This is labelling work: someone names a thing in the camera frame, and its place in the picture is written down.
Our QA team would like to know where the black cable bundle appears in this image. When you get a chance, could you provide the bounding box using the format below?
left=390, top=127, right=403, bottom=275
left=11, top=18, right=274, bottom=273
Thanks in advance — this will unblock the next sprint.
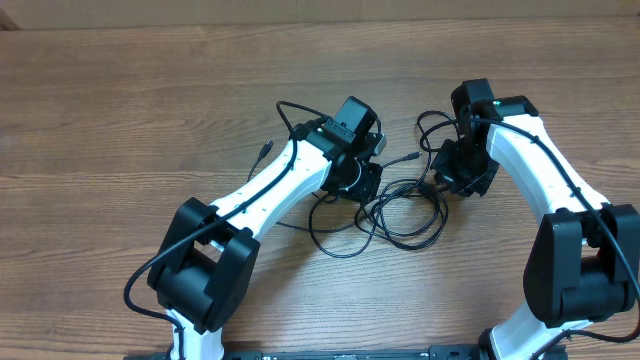
left=246, top=109, right=461, bottom=260

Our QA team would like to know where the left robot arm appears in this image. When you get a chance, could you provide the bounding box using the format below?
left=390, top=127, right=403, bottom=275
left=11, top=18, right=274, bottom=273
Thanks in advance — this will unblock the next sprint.
left=147, top=96, right=386, bottom=359

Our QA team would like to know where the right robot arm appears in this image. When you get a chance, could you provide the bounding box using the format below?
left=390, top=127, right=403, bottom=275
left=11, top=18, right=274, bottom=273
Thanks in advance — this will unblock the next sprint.
left=429, top=79, right=639, bottom=359

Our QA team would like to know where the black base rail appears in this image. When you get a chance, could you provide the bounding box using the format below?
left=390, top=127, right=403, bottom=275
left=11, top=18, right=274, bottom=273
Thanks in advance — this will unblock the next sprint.
left=124, top=343, right=569, bottom=360

